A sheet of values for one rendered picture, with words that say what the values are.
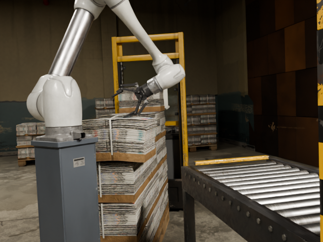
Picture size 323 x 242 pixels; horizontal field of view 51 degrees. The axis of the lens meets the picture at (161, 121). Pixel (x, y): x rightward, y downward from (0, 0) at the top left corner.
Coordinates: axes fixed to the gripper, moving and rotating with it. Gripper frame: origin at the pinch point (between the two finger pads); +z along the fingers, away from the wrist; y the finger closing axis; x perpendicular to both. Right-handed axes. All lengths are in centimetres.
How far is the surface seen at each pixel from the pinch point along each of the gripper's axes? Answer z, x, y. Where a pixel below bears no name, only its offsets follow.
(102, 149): 16.4, -13.6, 17.1
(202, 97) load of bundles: -35, 584, 9
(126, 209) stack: 22, -11, 52
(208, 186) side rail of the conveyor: -28, -47, 53
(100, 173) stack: 25.3, -10.1, 28.0
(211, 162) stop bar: -30, -7, 51
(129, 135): -0.2, -13.9, 17.4
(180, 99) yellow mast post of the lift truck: -21, 159, 7
